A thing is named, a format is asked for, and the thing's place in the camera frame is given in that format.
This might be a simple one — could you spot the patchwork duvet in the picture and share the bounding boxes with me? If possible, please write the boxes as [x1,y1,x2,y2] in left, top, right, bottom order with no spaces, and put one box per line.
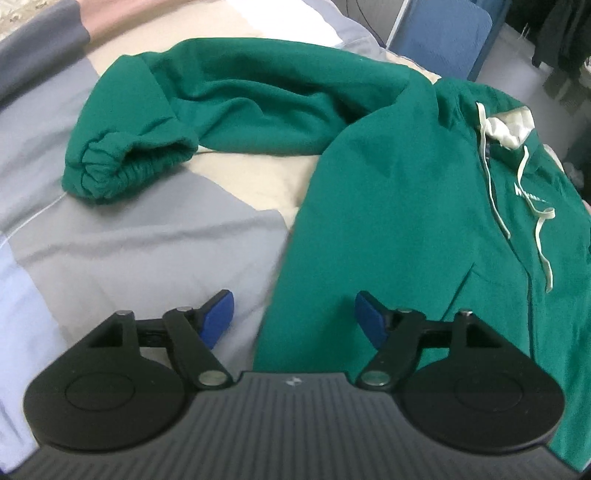
[0,0,444,462]

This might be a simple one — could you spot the cream quilted headboard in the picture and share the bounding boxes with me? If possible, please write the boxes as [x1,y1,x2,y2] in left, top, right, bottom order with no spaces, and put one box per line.
[0,0,63,35]

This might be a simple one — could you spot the black charger cable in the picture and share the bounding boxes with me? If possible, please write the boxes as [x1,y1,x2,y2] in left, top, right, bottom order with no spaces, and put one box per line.
[351,0,385,43]

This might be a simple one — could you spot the green hoodie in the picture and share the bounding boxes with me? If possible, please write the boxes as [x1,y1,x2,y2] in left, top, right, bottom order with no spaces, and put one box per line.
[61,38,591,462]

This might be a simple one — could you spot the black hanging jacket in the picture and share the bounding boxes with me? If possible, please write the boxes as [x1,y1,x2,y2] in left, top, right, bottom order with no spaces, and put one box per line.
[531,0,591,70]

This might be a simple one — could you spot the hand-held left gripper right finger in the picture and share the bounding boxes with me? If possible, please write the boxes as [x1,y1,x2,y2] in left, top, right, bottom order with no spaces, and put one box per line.
[355,291,509,391]

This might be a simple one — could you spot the grey wardrobe cabinet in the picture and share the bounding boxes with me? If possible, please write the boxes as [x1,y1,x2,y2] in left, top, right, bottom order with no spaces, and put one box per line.
[342,0,411,49]

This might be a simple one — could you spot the striped hanging garment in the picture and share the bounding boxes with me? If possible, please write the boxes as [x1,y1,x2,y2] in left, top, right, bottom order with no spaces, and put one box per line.
[542,55,583,101]

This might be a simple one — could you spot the blue padded board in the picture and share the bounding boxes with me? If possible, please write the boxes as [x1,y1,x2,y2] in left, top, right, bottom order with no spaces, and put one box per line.
[388,0,493,83]

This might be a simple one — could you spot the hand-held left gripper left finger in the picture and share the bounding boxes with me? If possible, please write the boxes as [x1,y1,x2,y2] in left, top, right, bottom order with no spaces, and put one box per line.
[85,289,235,391]

